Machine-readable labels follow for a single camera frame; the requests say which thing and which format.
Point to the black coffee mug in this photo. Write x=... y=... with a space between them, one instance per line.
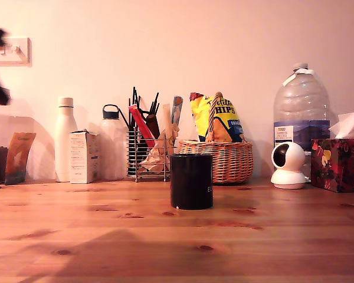
x=191 y=182

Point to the orange printed pouch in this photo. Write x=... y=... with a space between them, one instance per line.
x=19 y=159

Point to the white metal bottle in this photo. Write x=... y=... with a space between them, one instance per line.
x=66 y=141

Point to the white printed carton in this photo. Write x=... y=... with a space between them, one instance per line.
x=83 y=159

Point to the clear bottle with dark lid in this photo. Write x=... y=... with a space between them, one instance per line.
x=113 y=147

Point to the black drinking straw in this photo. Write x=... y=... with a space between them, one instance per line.
x=140 y=103
x=156 y=101
x=134 y=100
x=125 y=119

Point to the red sachet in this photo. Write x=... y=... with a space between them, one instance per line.
x=142 y=129

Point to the dark brown utensil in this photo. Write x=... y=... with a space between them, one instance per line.
x=153 y=126

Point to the crumpled paper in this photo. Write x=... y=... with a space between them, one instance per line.
x=154 y=159

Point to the beige flat stick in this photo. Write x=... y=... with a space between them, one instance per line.
x=167 y=118

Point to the blue patterned sachet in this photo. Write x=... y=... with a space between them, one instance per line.
x=177 y=109

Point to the yellow tortilla chips bag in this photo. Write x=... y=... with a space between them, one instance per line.
x=227 y=118

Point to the large clear water bottle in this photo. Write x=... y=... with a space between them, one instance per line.
x=301 y=103

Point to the floral tissue box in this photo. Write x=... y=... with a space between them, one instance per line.
x=340 y=165

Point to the white paper tissue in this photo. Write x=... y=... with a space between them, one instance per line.
x=348 y=126

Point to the white wall switch plate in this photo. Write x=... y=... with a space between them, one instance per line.
x=20 y=56

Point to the small white round camera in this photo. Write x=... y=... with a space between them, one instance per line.
x=286 y=177

